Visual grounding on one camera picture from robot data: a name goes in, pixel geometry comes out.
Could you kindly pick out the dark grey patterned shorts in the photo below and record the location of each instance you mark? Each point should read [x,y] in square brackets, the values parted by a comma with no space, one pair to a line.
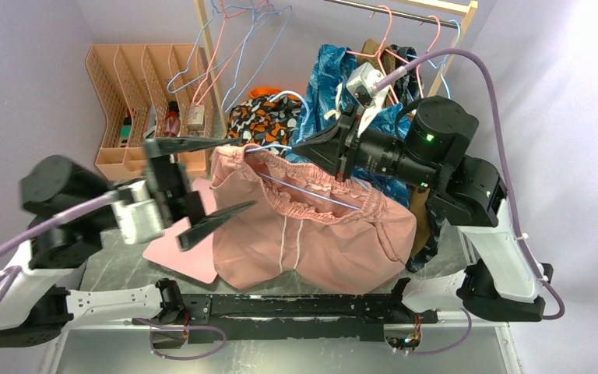
[429,222]

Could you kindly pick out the pink flat board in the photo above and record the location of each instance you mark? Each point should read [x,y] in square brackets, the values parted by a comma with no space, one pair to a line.
[196,263]

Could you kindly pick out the wooden clothes rack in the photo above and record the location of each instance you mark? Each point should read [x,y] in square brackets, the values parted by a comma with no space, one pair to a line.
[314,23]

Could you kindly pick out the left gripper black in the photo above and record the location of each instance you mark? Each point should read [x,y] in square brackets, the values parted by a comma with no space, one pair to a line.
[171,179]

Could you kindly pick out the brown shorts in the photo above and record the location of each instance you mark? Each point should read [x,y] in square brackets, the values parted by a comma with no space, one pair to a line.
[393,57]

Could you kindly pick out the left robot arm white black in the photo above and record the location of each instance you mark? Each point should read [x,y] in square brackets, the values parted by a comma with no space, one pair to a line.
[72,207]

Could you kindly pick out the peach plastic file organizer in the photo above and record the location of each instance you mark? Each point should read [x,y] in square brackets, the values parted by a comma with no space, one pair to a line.
[146,91]

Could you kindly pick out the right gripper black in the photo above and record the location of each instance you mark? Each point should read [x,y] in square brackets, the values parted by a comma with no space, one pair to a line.
[335,149]

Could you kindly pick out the pink hanger with blue shorts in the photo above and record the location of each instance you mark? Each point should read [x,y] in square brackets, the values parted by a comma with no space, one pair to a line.
[375,57]

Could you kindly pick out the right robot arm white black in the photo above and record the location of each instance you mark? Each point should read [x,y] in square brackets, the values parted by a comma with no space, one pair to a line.
[503,285]

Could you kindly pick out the orange camouflage shorts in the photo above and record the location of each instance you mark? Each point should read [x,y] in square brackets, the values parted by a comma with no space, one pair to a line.
[261,121]

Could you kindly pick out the pink hanger on left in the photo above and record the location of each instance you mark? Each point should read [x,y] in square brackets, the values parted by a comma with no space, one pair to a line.
[216,51]

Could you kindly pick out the pink shorts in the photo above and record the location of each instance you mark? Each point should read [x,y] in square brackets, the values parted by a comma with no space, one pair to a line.
[343,237]

